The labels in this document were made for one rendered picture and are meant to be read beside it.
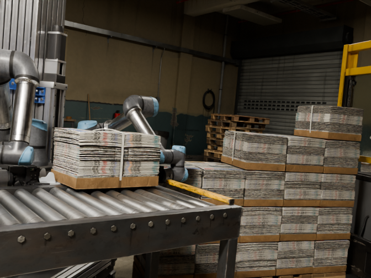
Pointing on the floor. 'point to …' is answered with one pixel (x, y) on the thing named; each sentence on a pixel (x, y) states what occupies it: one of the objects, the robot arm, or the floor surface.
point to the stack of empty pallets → (249, 122)
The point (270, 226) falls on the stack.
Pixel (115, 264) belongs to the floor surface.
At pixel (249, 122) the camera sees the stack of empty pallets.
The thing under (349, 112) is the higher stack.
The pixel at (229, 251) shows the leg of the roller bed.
